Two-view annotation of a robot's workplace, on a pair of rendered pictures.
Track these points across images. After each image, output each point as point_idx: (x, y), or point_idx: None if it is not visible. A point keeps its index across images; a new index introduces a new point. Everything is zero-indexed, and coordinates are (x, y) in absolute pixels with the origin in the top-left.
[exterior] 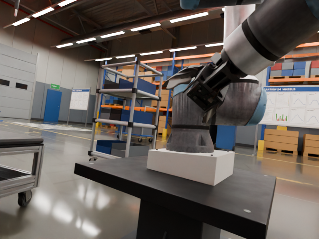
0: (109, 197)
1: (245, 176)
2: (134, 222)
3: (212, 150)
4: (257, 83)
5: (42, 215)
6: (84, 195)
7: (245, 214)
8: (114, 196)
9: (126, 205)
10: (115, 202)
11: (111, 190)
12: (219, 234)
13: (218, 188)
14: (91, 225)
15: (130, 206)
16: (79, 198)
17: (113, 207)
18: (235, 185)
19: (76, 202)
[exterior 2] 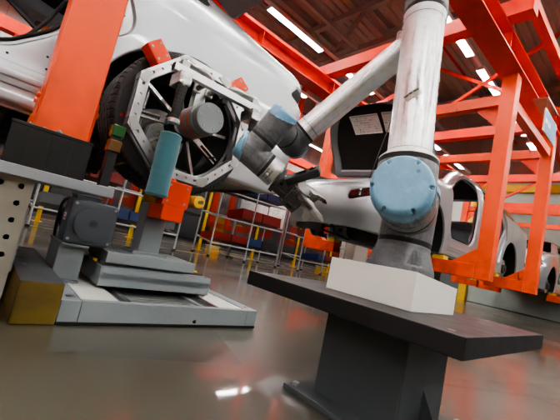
0: (490, 406)
1: (408, 313)
2: None
3: (379, 263)
4: (387, 156)
5: None
6: (474, 390)
7: (263, 272)
8: (502, 411)
9: (477, 412)
10: (475, 405)
11: (528, 415)
12: (389, 417)
13: (320, 286)
14: None
15: (472, 412)
16: (458, 385)
17: (453, 399)
18: (336, 292)
19: (444, 382)
